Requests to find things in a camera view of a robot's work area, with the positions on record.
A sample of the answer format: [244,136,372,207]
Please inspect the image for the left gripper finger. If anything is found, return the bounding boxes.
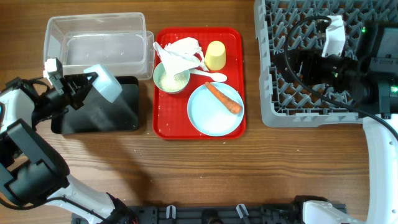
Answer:
[64,72,98,86]
[73,82,93,109]

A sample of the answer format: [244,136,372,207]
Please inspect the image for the small light blue bowl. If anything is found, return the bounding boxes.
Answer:
[83,64,123,103]

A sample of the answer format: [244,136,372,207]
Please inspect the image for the orange carrot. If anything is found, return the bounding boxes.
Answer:
[205,82,243,114]

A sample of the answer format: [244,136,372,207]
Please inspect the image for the green bowl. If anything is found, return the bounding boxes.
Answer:
[153,62,190,94]

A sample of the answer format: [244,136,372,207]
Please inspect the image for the white plastic spoon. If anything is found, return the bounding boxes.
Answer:
[189,68,228,82]

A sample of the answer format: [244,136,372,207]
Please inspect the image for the yellow plastic cup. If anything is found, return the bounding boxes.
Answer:
[205,40,226,70]

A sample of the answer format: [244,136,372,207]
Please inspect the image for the white rice pile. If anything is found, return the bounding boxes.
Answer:
[159,72,188,93]

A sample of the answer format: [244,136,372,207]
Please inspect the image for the white napkin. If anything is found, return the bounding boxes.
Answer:
[153,37,208,75]

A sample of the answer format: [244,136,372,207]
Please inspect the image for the light blue plate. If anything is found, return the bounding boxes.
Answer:
[187,82,244,137]

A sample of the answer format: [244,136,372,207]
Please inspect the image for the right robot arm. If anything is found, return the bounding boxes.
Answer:
[274,21,397,223]

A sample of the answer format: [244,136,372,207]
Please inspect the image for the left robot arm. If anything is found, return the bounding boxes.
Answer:
[1,72,139,223]

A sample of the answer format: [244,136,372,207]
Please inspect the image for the black waste tray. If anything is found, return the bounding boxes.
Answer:
[51,77,139,134]

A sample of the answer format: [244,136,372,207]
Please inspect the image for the grey dishwasher rack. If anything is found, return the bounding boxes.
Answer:
[254,0,397,128]

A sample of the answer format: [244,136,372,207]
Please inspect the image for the clear plastic bin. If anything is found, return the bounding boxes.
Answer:
[43,12,155,80]

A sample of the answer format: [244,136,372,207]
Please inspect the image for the red serving tray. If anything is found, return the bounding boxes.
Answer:
[152,27,246,140]

